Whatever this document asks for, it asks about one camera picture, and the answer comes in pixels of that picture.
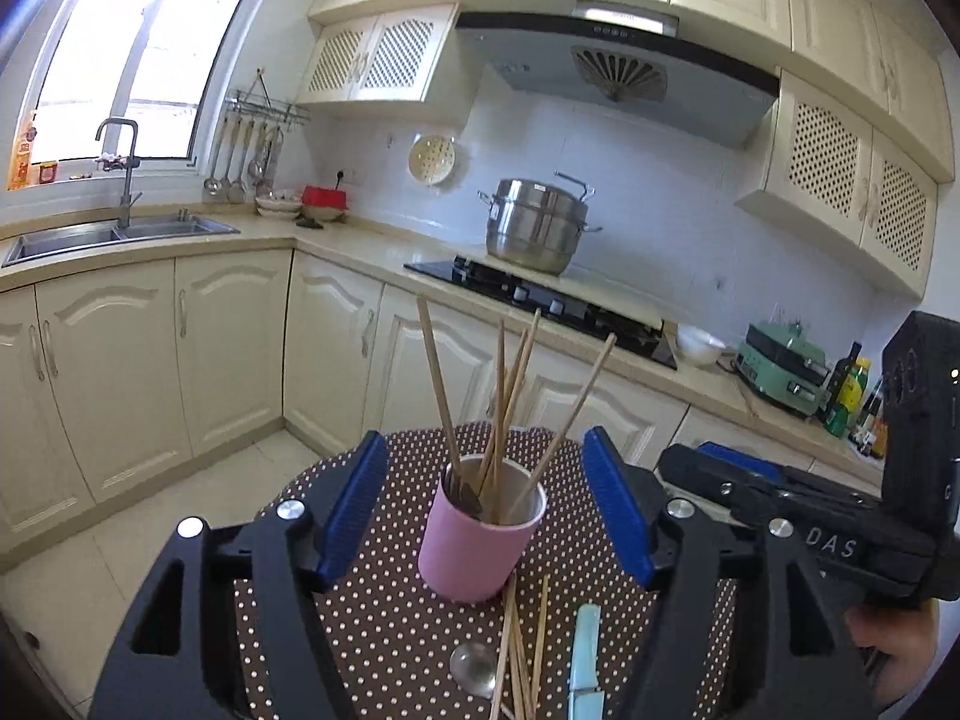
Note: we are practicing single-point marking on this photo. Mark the orange bottle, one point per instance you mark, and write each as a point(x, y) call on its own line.
point(22, 157)

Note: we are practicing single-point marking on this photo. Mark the cream base cabinets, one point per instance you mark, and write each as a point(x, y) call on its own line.
point(112, 360)

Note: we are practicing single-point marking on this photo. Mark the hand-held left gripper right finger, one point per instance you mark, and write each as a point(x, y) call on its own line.
point(611, 502)

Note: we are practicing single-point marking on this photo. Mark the stack of white dishes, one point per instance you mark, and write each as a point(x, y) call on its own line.
point(277, 206)

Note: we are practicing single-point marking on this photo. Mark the white bowl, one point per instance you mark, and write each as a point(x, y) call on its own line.
point(324, 214)
point(697, 349)

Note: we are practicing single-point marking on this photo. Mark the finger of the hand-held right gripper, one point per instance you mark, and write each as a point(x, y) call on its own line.
point(697, 472)
point(742, 457)

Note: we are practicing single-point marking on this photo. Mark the person's right hand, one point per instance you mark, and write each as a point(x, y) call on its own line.
point(892, 645)

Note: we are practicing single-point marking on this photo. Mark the small red jar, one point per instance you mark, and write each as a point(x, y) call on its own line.
point(49, 172)

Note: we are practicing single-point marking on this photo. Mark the grey range hood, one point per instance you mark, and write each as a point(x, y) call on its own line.
point(675, 90)

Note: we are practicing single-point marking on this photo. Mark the dark sauce bottle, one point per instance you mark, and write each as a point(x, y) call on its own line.
point(871, 405)

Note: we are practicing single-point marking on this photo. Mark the red container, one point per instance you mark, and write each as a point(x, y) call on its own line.
point(326, 197)

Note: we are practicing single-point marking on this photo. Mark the narrow cream lattice cabinet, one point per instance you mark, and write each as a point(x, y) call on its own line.
point(375, 56)

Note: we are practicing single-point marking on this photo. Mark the black gas cooktop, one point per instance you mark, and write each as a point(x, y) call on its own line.
point(525, 289)

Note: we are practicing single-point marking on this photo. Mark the light teal knife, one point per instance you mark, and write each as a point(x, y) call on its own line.
point(586, 660)

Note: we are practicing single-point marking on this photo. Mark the pink cup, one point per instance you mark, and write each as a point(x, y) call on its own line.
point(472, 555)

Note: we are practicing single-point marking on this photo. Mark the stainless steel sink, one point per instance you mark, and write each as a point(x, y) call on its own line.
point(75, 240)

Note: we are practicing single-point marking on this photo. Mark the wide cream lattice cabinet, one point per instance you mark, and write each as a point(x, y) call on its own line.
point(825, 157)

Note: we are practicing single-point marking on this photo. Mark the white wall outlet black plug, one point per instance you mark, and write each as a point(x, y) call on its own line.
point(346, 177)

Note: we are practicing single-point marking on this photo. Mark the white framed window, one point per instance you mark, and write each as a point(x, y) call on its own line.
point(112, 37)

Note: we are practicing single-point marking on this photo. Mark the pile of wooden chopsticks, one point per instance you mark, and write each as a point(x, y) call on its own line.
point(437, 382)

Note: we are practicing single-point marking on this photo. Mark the metal wall utensil rack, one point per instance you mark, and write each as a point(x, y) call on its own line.
point(262, 106)

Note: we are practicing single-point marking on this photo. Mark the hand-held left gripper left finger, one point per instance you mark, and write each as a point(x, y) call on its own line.
point(352, 510)

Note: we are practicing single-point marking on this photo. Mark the metal ladle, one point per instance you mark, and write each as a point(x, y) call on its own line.
point(212, 186)

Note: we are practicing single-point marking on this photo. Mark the green bottle yellow label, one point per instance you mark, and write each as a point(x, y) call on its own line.
point(851, 397)

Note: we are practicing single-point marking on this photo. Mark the metal serving spoon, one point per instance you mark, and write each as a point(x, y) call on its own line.
point(271, 165)

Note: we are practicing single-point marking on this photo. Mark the metal spatula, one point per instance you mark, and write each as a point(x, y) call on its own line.
point(236, 191)

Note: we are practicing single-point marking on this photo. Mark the reddish sauce bottle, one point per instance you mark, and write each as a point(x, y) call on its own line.
point(877, 439)

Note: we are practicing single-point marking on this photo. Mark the metal faucet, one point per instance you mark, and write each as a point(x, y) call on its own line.
point(127, 187)

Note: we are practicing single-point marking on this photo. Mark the brown polka dot tablecloth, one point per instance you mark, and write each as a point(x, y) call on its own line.
point(375, 630)

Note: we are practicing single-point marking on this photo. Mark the stainless steel steamer pot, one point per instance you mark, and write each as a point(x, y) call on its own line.
point(532, 232)

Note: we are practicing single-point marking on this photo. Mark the dark olive oil bottle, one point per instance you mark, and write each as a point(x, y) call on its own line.
point(844, 375)

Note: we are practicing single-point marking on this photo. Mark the green electric cooker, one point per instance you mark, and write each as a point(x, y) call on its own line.
point(780, 375)

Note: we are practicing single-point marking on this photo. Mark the cream perforated round tray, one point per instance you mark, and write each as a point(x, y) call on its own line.
point(431, 159)

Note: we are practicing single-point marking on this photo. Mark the metal skimmer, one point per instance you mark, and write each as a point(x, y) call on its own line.
point(257, 169)

